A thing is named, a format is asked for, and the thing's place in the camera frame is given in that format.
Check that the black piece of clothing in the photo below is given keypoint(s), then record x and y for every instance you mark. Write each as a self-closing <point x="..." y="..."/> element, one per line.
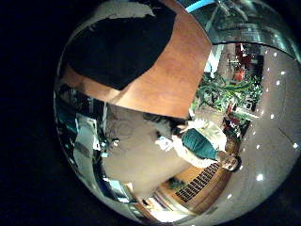
<point x="119" y="50"/>

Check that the blue strip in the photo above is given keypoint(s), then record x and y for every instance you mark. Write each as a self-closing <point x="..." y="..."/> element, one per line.
<point x="197" y="5"/>

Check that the red object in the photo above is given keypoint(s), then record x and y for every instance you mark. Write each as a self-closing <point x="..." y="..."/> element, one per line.
<point x="241" y="73"/>

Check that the white equipment stand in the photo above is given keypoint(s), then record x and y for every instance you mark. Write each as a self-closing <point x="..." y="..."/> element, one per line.
<point x="84" y="138"/>

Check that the dark floor vent grille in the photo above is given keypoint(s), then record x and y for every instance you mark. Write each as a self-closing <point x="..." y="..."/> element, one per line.
<point x="197" y="183"/>

